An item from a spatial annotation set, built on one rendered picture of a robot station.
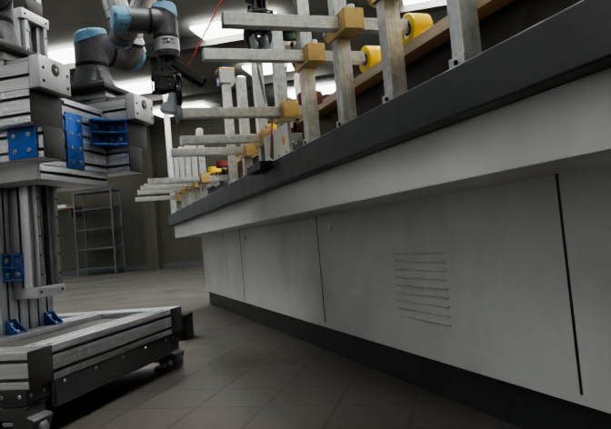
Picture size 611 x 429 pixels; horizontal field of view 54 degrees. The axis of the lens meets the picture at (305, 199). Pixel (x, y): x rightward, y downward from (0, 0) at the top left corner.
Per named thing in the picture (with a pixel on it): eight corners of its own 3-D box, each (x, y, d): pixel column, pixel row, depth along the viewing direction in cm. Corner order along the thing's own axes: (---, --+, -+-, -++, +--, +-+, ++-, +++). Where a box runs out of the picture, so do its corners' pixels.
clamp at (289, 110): (284, 116, 186) (283, 100, 186) (272, 125, 199) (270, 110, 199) (301, 116, 188) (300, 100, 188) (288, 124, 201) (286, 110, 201)
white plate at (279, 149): (287, 154, 184) (285, 122, 185) (265, 166, 209) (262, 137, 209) (289, 154, 185) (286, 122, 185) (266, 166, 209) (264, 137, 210)
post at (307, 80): (310, 156, 169) (295, -10, 172) (306, 158, 172) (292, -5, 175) (322, 156, 170) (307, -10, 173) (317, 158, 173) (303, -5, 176)
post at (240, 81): (246, 194, 239) (236, 74, 242) (245, 194, 242) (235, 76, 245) (255, 193, 240) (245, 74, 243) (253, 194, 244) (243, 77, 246)
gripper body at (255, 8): (251, 27, 181) (247, -12, 182) (245, 37, 189) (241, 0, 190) (275, 28, 184) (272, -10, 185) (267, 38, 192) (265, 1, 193)
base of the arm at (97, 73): (62, 90, 214) (61, 63, 215) (87, 98, 229) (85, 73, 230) (100, 84, 211) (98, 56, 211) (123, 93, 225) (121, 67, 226)
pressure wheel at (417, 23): (406, 5, 150) (395, 32, 156) (417, 26, 146) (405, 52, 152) (427, 6, 152) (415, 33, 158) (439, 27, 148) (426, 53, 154)
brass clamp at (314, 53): (306, 60, 163) (305, 42, 163) (291, 74, 176) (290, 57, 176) (328, 60, 165) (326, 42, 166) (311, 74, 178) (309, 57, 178)
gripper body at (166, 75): (152, 96, 182) (149, 57, 183) (181, 96, 185) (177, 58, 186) (155, 90, 175) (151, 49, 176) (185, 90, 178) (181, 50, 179)
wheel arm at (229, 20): (224, 24, 133) (223, 8, 134) (221, 29, 137) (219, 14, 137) (421, 31, 150) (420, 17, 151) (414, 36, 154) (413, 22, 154)
